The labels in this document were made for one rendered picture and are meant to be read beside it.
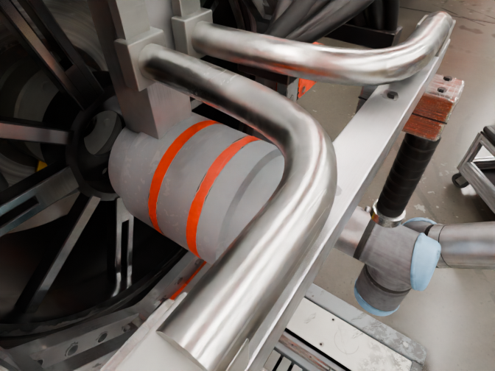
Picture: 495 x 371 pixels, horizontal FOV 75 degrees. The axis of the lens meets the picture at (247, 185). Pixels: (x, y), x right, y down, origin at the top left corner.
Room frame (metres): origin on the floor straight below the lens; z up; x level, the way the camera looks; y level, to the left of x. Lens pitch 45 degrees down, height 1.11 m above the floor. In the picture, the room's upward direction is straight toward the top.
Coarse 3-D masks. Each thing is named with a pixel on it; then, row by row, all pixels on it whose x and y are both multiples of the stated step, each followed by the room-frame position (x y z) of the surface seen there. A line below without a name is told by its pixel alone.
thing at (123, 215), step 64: (0, 0) 0.28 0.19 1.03; (64, 64) 0.31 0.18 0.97; (0, 128) 0.24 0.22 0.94; (64, 128) 0.28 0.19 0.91; (0, 192) 0.23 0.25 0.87; (64, 192) 0.25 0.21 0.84; (0, 256) 0.27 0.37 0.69; (64, 256) 0.22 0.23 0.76; (128, 256) 0.28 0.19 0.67; (0, 320) 0.14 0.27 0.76; (64, 320) 0.17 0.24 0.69
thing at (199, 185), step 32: (192, 128) 0.27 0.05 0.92; (224, 128) 0.28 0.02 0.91; (128, 160) 0.24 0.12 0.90; (160, 160) 0.23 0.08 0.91; (192, 160) 0.23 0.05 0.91; (224, 160) 0.22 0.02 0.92; (256, 160) 0.22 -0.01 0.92; (128, 192) 0.23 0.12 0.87; (160, 192) 0.21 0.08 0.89; (192, 192) 0.20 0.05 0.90; (224, 192) 0.19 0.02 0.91; (256, 192) 0.19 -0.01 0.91; (160, 224) 0.20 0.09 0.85; (192, 224) 0.18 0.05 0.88; (224, 224) 0.17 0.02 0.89
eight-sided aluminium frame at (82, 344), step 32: (256, 0) 0.46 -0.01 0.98; (256, 32) 0.50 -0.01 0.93; (288, 96) 0.47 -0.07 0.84; (192, 256) 0.31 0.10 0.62; (160, 288) 0.25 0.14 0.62; (96, 320) 0.18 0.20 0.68; (128, 320) 0.19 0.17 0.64; (0, 352) 0.11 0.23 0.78; (32, 352) 0.12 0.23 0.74; (64, 352) 0.13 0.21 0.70; (96, 352) 0.13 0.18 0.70
